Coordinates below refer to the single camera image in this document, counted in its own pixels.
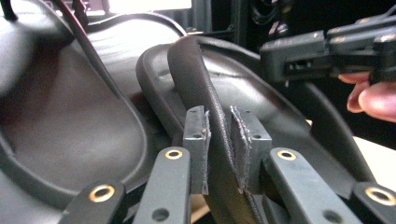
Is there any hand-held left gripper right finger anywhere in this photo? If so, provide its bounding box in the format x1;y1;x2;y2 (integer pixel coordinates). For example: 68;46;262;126
229;105;274;194

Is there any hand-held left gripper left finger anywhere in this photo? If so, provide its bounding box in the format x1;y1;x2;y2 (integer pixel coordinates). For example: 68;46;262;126
182;105;213;196

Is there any black slipper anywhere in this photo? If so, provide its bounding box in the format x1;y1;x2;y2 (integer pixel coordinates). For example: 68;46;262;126
0;0;189;224
135;35;376;224

